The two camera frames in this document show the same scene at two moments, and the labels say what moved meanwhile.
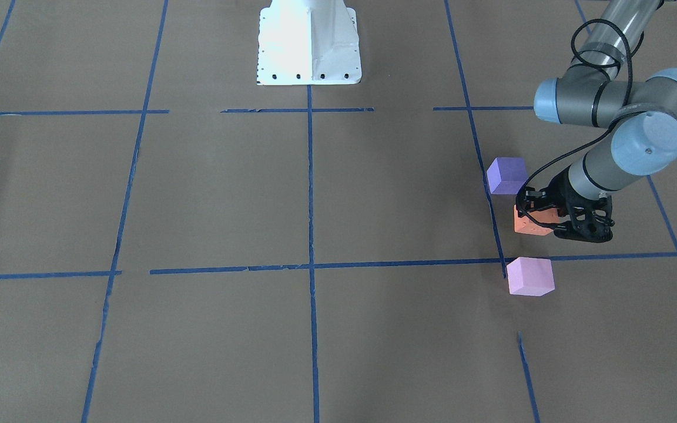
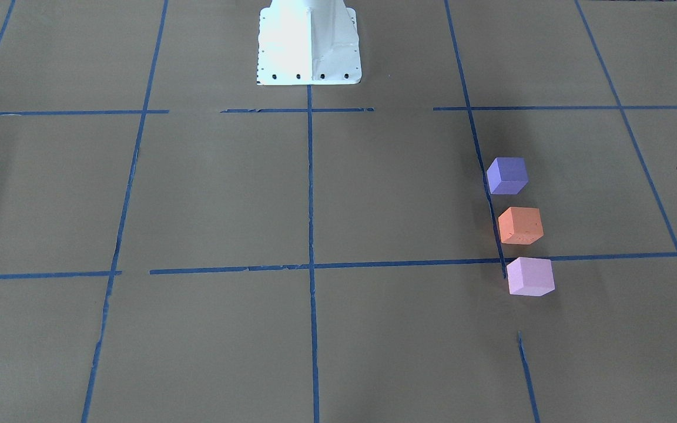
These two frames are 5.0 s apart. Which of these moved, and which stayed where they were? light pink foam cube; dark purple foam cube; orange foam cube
Moved: orange foam cube
Stayed: light pink foam cube; dark purple foam cube
